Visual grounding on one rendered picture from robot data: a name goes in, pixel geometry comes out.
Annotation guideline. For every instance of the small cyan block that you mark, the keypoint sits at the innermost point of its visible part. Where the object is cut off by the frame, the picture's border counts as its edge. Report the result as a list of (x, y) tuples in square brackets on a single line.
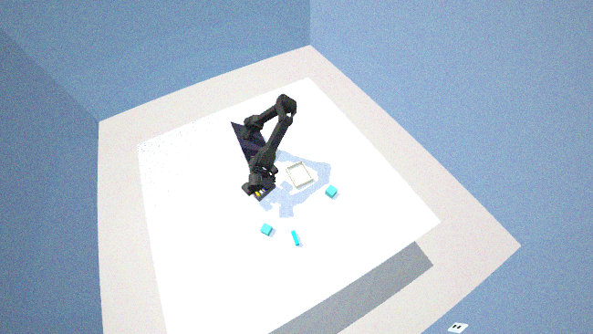
[(266, 229)]

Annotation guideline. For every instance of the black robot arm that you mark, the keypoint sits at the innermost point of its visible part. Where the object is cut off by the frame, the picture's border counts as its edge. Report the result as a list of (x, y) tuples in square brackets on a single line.
[(267, 154)]

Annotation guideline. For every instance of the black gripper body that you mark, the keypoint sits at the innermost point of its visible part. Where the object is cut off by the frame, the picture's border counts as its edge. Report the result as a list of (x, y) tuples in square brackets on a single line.
[(274, 171)]

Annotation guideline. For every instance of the cyan flat bar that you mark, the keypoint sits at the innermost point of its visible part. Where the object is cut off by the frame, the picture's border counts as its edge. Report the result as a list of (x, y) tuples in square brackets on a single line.
[(295, 237)]

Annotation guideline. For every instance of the small cyan cube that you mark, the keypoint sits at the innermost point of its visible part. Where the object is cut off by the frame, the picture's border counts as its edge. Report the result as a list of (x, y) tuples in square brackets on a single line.
[(331, 191)]

